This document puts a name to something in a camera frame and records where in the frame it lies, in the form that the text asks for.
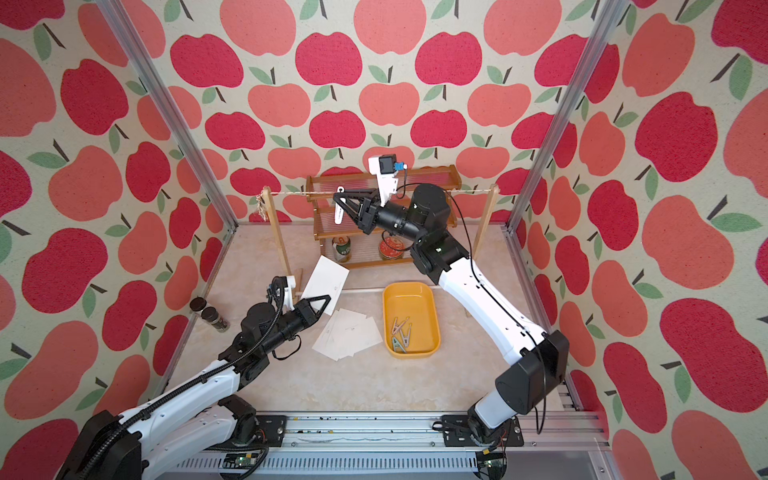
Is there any aluminium frame post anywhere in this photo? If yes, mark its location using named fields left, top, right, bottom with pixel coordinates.
left=96, top=1, right=238, bottom=234
left=506, top=0, right=630, bottom=235

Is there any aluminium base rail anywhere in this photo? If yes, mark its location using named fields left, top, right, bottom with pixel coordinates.
left=98, top=410, right=622, bottom=480

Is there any yellow plastic tray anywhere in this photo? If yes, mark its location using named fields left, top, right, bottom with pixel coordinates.
left=382, top=281, right=441, bottom=359

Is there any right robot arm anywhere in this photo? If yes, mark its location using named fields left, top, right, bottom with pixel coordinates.
left=333, top=183, right=569, bottom=446

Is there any right aluminium frame post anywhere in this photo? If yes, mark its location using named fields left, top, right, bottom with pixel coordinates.
left=506, top=0, right=630, bottom=235

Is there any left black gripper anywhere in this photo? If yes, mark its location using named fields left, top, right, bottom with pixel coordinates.
left=261, top=294, right=332, bottom=356

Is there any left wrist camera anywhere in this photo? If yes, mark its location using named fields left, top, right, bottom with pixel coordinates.
left=267, top=275, right=296, bottom=313

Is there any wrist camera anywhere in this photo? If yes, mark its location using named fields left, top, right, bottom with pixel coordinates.
left=267, top=275, right=296, bottom=313
left=367, top=154, right=408, bottom=206

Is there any white postcard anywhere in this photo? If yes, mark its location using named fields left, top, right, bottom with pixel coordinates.
left=326, top=309, right=367, bottom=361
left=301, top=255, right=349, bottom=315
left=312, top=315, right=339, bottom=361
left=340, top=314, right=382, bottom=357

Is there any red lid tin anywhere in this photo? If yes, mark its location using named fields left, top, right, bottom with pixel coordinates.
left=378, top=236, right=408, bottom=261

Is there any left aluminium frame post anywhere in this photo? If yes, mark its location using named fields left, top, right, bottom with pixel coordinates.
left=96, top=1, right=238, bottom=234

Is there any white clothespin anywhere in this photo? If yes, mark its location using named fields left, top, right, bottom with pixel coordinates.
left=333, top=186, right=345, bottom=225

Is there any wooden string stand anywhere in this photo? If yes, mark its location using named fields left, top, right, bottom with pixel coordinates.
left=252, top=184, right=500, bottom=296

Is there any green label can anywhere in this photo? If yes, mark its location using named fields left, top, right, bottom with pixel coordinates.
left=332, top=236, right=351, bottom=263

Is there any wooden shelf rack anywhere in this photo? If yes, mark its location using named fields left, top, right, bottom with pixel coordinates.
left=305, top=166, right=467, bottom=280

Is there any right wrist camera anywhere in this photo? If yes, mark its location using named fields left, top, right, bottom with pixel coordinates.
left=367, top=154, right=408, bottom=206

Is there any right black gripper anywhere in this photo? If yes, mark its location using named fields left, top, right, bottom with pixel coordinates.
left=340, top=190, right=427, bottom=252

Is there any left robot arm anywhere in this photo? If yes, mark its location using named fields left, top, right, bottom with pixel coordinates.
left=57, top=276, right=333, bottom=479

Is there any pink clothespin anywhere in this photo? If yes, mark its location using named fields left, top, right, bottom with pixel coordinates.
left=391, top=317, right=410, bottom=336

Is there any grey clothespin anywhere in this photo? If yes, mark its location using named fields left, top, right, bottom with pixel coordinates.
left=400, top=323, right=412, bottom=347

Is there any teal clothespin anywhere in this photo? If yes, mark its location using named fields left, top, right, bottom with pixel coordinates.
left=391, top=336, right=408, bottom=354

